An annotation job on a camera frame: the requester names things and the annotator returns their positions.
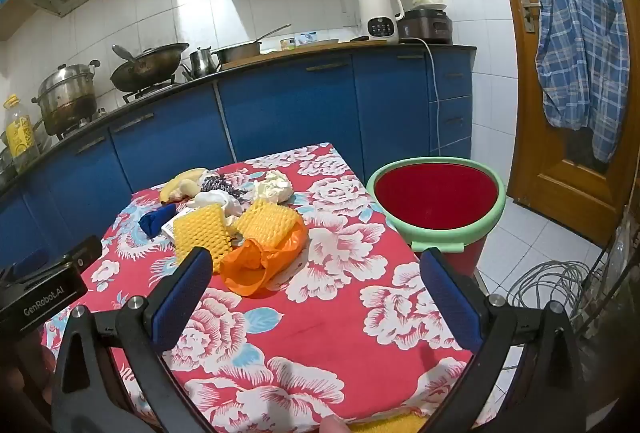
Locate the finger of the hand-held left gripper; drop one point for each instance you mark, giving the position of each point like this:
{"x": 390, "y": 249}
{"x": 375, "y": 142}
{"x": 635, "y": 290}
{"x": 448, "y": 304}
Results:
{"x": 82, "y": 250}

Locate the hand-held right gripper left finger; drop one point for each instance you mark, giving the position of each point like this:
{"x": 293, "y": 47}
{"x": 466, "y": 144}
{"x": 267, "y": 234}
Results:
{"x": 182, "y": 298}

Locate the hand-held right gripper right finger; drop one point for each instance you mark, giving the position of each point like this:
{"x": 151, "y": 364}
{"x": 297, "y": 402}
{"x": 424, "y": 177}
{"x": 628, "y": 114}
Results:
{"x": 450, "y": 298}

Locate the orange plastic bag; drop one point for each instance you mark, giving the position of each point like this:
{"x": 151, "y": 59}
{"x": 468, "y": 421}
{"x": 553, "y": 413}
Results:
{"x": 245, "y": 268}

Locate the white cardboard box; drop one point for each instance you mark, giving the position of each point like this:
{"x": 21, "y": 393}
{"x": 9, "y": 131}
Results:
{"x": 169, "y": 228}

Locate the yellow foam fruit net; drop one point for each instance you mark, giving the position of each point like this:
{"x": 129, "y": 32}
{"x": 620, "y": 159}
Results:
{"x": 262, "y": 223}
{"x": 200, "y": 228}

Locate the blue plastic wrapper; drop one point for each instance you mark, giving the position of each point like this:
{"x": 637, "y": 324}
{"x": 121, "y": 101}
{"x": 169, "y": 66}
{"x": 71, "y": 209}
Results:
{"x": 152, "y": 222}

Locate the red bucket with green rim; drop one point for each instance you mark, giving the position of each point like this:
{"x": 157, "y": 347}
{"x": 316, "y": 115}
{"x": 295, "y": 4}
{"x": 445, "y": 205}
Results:
{"x": 435, "y": 198}

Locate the white plastic bag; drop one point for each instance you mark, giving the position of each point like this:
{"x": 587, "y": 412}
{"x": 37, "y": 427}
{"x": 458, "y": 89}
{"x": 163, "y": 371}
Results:
{"x": 215, "y": 200}

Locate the steel wool scrubber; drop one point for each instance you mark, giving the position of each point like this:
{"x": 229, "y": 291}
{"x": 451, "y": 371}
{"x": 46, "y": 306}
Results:
{"x": 215, "y": 184}

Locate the white tissue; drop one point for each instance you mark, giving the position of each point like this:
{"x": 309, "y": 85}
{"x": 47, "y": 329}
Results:
{"x": 272, "y": 187}

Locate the person's right hand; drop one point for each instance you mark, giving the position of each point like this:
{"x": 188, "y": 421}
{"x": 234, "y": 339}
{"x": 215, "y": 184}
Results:
{"x": 332, "y": 424}

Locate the yellow banana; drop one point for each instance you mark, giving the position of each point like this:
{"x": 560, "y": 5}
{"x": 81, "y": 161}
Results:
{"x": 172, "y": 185}

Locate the red floral tablecloth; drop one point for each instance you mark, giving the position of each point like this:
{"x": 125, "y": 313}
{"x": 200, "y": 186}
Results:
{"x": 325, "y": 313}

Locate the yellow cooking oil bottle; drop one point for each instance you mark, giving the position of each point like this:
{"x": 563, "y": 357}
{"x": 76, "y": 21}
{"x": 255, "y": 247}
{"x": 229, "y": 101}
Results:
{"x": 20, "y": 133}

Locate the steel steamer pot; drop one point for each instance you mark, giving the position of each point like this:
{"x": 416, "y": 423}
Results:
{"x": 65, "y": 98}

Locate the wooden door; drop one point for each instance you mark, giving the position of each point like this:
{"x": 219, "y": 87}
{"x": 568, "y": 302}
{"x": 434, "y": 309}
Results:
{"x": 540, "y": 163}

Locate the gas stove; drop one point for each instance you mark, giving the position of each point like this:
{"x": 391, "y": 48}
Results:
{"x": 150, "y": 92}

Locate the dark wok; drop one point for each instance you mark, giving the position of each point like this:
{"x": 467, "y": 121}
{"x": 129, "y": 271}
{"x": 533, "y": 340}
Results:
{"x": 145, "y": 68}

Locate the blue kitchen base cabinet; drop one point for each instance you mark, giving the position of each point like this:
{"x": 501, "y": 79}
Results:
{"x": 280, "y": 113}

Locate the small steel kettle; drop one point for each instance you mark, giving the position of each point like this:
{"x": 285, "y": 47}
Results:
{"x": 202, "y": 62}

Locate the dark rice cooker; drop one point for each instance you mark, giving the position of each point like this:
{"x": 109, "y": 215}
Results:
{"x": 430, "y": 25}

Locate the blue white packet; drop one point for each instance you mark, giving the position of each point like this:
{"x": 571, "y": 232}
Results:
{"x": 306, "y": 38}

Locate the blue plaid shirt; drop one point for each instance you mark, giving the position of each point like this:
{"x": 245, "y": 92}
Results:
{"x": 575, "y": 38}

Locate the white bowl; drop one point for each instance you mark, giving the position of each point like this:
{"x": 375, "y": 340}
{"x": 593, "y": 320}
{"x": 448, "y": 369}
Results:
{"x": 430, "y": 0}

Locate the white electric kettle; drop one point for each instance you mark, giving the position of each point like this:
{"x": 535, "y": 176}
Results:
{"x": 375, "y": 8}

